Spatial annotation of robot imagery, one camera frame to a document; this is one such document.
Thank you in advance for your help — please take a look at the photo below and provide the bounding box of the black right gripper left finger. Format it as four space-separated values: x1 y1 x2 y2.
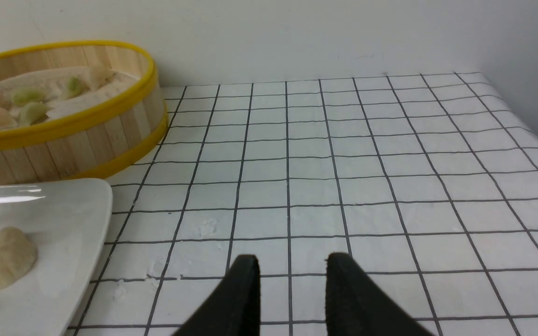
175 255 261 336

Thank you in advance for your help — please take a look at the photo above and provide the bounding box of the beige dumpling on plate right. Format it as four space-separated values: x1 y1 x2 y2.
0 227 38 291

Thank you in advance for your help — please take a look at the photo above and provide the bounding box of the white square plate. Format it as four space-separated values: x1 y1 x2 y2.
0 178 113 336

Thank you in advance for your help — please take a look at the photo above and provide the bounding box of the green dumpling steamer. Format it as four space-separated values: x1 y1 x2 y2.
62 77 87 100
18 102 50 127
11 87 47 107

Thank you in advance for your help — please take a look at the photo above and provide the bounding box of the green dumpling steamer upper middle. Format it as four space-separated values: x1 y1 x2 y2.
11 87 47 107

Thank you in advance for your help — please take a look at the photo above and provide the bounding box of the green dumpling steamer top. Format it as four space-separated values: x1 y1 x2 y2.
62 77 87 100

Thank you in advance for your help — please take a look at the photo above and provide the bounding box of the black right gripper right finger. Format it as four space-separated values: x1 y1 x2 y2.
326 252 431 336

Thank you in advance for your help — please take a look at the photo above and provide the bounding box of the green dumpling steamer centre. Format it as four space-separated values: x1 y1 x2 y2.
18 102 50 127

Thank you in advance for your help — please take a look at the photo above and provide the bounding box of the white steamer liner paper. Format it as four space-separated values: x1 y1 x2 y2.
0 66 137 131

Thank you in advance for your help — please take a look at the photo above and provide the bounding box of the bamboo steamer basket yellow rim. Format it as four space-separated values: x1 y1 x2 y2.
0 40 169 185

